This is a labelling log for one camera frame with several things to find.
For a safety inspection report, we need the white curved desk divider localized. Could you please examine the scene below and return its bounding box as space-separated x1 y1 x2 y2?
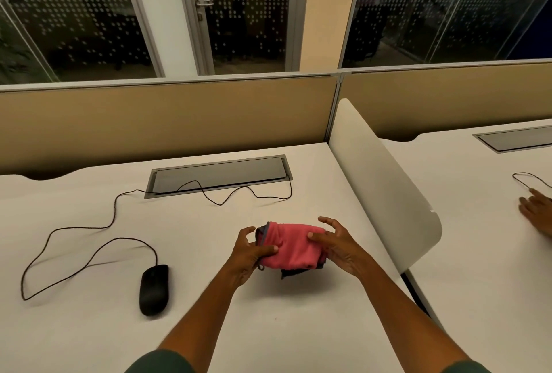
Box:
328 97 443 275

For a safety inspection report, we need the person's right hand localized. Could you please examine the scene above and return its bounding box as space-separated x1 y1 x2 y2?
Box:
306 216 373 279

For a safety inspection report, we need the green shirt sleeve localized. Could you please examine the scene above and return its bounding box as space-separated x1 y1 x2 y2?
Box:
439 359 493 373
124 349 197 373

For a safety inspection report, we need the black computer mouse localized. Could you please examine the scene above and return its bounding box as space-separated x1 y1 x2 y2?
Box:
138 263 170 317

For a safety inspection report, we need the grey desk cable hatch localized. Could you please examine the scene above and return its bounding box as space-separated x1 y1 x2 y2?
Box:
144 154 294 200
473 125 552 154

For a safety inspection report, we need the person's left forearm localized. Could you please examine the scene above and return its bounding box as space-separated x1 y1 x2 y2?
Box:
156 268 252 365

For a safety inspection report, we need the person's left hand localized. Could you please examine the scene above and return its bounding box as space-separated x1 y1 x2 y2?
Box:
223 226 279 290

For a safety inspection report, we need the beige partition panel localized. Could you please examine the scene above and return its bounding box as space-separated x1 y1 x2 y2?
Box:
0 74 342 181
338 60 552 143

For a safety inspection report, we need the dotted glass window panel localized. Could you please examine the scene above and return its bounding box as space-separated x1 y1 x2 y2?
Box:
0 0 166 85
341 0 552 70

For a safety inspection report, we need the pink cloth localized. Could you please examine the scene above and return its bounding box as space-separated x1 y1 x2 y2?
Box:
255 221 329 280

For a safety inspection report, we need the person's right forearm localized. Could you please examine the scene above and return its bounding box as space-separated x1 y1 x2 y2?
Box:
356 263 471 370

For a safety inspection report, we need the thin black cable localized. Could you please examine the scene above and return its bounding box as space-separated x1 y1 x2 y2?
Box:
512 172 552 193

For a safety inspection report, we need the black mouse cable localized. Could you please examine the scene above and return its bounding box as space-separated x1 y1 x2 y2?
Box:
20 178 293 302

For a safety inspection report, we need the glass door with grey frame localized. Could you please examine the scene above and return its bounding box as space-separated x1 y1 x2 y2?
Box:
176 0 310 77

